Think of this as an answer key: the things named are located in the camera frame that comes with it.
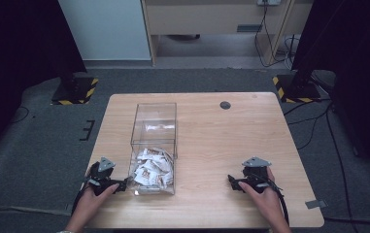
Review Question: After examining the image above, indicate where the person's right hand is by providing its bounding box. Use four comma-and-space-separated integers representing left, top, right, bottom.
238, 167, 287, 225

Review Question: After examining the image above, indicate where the white cabinet panel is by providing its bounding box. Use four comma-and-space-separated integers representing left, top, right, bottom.
57, 0, 151, 62

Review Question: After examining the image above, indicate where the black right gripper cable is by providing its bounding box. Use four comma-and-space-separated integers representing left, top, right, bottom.
250, 173, 291, 227

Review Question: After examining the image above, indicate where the long black floor cable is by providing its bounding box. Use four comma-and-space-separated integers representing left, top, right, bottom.
325, 108, 353, 233

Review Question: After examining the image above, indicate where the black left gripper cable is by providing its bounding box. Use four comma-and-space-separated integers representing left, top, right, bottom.
71, 183, 91, 217

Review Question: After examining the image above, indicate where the white power strip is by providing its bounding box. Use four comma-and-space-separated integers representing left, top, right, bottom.
256, 0, 283, 7

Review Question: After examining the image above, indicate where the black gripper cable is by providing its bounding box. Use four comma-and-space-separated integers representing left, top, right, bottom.
71, 183, 91, 217
250, 173, 291, 227

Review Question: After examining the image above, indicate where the black hanging power cable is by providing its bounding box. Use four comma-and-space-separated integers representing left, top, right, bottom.
253, 2, 296, 69

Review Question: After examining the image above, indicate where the pile of white packets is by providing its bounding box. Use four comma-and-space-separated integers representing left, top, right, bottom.
131, 148, 175, 188

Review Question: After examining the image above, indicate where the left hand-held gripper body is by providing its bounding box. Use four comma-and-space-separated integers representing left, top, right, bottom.
85, 156, 122, 197

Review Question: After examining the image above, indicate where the grey tape piece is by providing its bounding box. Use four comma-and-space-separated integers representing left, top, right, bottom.
304, 199, 329, 210

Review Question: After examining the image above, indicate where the clear plastic box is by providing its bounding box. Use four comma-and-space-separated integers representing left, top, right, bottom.
128, 102, 178, 196

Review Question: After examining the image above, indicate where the dark curtain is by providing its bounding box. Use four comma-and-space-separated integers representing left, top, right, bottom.
0, 0, 87, 169
290, 0, 370, 187

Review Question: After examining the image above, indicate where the black striped stand base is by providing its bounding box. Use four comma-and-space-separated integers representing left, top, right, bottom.
50, 76, 100, 106
272, 74, 322, 104

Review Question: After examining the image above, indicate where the person's left hand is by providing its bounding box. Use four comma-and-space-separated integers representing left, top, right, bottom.
71, 183, 120, 225

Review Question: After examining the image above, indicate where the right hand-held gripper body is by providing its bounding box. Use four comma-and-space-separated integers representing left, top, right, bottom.
241, 156, 273, 195

